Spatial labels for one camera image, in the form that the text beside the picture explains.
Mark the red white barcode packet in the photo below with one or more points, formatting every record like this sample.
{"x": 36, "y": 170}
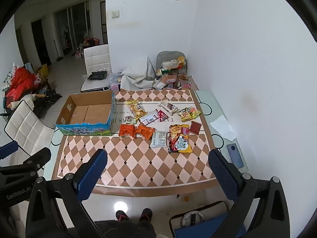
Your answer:
{"x": 149, "y": 117}

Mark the yellow bag on floor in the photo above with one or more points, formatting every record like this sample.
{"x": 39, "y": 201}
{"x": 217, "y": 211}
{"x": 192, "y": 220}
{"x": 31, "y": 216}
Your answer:
{"x": 43, "y": 71}

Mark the red plastic bag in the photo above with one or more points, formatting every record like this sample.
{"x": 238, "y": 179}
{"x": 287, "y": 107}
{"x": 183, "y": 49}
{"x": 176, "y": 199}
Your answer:
{"x": 23, "y": 81}

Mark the white chair far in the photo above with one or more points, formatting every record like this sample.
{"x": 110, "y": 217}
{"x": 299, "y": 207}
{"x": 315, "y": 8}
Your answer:
{"x": 97, "y": 59}

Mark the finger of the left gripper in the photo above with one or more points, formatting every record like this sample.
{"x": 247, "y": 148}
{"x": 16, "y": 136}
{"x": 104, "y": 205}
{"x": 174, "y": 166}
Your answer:
{"x": 8, "y": 149}

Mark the cardboard box blue sides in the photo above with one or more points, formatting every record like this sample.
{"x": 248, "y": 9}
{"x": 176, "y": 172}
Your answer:
{"x": 88, "y": 114}

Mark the white chair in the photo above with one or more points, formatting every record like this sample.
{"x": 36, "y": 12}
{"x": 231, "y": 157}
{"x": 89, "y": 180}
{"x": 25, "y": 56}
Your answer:
{"x": 30, "y": 133}
{"x": 97, "y": 59}

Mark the chocolate biscuit white packet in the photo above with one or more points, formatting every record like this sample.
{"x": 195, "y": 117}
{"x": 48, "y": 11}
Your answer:
{"x": 168, "y": 107}

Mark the Sedaap noodle packet yellow red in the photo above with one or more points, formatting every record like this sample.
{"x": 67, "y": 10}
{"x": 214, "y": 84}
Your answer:
{"x": 179, "y": 139}

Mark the white paper sheet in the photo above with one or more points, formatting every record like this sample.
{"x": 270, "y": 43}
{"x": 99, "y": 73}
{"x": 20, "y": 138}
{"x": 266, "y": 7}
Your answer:
{"x": 224, "y": 128}

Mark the blue smartphone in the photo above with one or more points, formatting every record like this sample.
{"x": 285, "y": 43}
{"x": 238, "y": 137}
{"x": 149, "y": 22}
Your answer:
{"x": 235, "y": 155}

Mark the pile of snack bags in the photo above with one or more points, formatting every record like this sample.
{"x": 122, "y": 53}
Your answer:
{"x": 172, "y": 79}

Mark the pink box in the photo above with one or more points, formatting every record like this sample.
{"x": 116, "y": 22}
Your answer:
{"x": 115, "y": 87}

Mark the colourful candy bag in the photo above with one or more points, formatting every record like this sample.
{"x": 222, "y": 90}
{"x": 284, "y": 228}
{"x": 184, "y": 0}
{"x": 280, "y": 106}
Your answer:
{"x": 188, "y": 114}

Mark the person's feet in slippers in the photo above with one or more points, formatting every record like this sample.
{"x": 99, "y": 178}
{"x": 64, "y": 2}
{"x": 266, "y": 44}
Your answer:
{"x": 145, "y": 216}

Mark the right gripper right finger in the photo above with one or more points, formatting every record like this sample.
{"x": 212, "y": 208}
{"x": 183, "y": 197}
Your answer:
{"x": 271, "y": 217}

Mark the grey chair with snacks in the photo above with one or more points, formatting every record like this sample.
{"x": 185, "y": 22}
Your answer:
{"x": 166, "y": 56}

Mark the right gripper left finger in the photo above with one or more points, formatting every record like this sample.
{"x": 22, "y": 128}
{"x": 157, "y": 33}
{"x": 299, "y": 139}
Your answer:
{"x": 44, "y": 218}

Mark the white cloth heap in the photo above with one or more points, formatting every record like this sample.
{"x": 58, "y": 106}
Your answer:
{"x": 139, "y": 75}

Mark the checkered table mat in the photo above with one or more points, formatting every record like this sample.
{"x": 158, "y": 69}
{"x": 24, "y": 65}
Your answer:
{"x": 134, "y": 169}

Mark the white noodle seasoning packet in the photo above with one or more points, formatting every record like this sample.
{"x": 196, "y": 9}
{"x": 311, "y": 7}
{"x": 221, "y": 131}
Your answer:
{"x": 159, "y": 139}

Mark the black bag on chair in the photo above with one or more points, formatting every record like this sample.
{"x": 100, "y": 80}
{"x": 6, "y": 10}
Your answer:
{"x": 97, "y": 75}

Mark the small red snack packet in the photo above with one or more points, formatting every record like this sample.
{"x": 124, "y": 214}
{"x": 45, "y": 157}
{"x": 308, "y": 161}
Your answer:
{"x": 162, "y": 116}

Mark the wall light switch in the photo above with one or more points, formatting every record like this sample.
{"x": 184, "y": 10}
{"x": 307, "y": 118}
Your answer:
{"x": 115, "y": 14}

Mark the dark red packet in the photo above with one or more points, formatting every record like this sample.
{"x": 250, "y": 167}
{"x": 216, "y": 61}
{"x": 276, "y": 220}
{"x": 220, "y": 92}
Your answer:
{"x": 195, "y": 127}

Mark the yellow chips bag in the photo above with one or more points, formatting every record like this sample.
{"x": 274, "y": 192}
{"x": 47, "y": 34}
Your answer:
{"x": 136, "y": 109}

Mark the orange snack packet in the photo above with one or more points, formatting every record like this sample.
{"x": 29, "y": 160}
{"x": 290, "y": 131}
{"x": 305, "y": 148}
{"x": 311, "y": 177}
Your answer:
{"x": 145, "y": 131}
{"x": 127, "y": 130}

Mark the white chair near left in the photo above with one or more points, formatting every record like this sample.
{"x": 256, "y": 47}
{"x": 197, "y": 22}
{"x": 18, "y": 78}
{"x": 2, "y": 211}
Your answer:
{"x": 30, "y": 133}

